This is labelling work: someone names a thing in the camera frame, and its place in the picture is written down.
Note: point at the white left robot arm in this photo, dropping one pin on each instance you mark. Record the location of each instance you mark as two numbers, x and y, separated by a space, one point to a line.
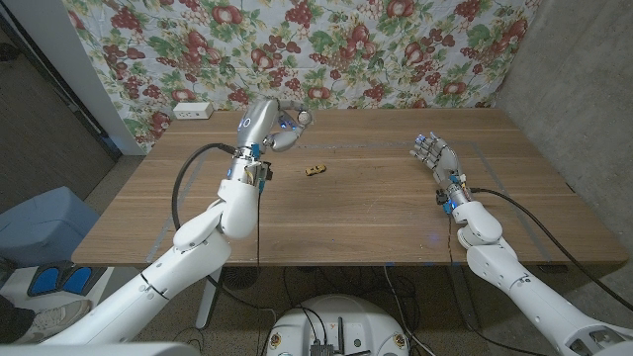
198 252

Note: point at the round black floor object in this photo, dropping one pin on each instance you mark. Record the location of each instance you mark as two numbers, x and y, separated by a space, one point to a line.
242 278

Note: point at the dark grey table leg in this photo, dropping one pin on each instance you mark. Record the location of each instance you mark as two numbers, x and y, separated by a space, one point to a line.
464 296

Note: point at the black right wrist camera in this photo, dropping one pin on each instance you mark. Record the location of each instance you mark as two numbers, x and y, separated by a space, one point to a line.
441 197

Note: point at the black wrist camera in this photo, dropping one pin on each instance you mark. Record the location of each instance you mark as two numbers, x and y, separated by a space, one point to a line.
265 172
441 197

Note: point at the person's dark trouser leg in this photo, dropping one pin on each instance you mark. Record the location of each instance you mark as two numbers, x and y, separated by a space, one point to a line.
15 319

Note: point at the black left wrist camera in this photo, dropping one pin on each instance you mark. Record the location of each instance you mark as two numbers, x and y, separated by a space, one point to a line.
265 172

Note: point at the white pedal unit blue pads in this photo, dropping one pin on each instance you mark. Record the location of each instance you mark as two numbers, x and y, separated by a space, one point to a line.
64 279

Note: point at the small yellow toy car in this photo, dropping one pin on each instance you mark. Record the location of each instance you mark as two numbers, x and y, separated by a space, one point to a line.
315 170

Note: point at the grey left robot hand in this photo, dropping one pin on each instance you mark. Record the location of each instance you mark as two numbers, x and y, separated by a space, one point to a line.
262 121

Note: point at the white robot torso rim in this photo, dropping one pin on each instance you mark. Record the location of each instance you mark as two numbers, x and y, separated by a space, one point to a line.
99 350

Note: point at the white table leg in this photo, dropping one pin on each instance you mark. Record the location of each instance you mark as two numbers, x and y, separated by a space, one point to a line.
210 309

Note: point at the person's grey-white sneaker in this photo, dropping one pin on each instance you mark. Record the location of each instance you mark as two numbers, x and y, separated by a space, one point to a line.
54 321

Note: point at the white power strip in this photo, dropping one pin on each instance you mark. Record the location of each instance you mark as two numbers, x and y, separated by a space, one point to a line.
193 111

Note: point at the blue-grey plastic bin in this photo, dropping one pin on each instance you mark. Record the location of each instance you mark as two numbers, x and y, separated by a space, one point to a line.
44 227

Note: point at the white robot torso base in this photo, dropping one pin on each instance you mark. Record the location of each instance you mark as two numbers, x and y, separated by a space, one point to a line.
341 316

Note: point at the glass salt shaker metal cap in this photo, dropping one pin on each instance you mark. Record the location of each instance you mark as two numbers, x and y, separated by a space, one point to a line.
304 118

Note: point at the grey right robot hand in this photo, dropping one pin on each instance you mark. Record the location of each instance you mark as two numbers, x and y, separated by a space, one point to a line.
440 155

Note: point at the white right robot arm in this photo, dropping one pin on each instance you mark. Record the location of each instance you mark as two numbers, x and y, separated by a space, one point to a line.
504 272

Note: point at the fruit print backdrop cloth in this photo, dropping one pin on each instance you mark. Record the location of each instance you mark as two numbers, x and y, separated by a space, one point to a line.
346 54

